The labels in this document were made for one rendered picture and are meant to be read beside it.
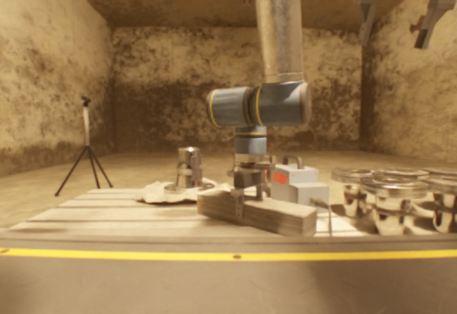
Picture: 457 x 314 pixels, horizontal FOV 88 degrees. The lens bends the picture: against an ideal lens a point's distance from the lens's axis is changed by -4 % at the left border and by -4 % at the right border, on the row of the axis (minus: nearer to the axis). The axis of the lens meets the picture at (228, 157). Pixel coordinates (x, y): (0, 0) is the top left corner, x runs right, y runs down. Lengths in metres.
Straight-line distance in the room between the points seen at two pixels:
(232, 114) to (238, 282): 0.51
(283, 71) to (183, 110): 5.58
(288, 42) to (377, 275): 0.50
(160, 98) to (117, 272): 6.07
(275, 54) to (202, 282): 0.52
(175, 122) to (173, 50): 1.68
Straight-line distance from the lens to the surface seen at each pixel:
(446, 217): 1.46
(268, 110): 0.64
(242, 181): 0.83
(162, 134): 6.21
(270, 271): 0.23
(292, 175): 1.07
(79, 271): 0.26
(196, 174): 1.24
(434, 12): 0.72
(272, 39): 0.63
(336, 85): 6.82
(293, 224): 0.78
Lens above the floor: 0.47
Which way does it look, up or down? 6 degrees down
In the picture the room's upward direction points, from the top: straight up
